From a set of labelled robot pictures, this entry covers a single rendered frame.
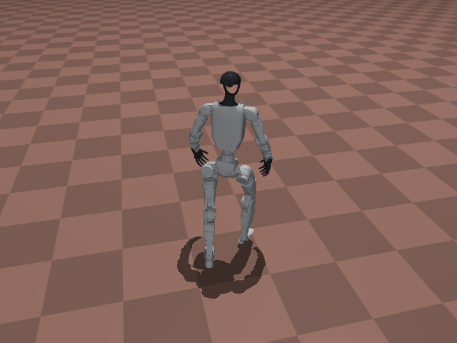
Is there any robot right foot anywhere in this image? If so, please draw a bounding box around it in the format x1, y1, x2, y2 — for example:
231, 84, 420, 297
238, 228, 254, 244

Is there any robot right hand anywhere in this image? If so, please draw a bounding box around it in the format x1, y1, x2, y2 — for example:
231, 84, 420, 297
258, 158, 272, 177

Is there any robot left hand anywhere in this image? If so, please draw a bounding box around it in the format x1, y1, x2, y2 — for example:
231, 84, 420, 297
191, 148, 208, 166

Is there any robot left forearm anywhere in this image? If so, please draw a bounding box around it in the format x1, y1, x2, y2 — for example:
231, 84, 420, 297
189, 133, 200, 153

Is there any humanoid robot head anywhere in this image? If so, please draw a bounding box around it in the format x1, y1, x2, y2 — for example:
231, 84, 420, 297
219, 71, 241, 106

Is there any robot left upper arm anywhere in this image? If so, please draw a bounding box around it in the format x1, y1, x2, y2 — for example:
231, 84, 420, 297
190, 103, 214, 139

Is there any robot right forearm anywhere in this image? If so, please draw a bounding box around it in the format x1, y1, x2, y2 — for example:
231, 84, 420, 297
260, 135, 273, 162

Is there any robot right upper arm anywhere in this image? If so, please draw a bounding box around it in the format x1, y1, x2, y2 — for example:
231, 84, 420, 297
243, 106, 268, 146

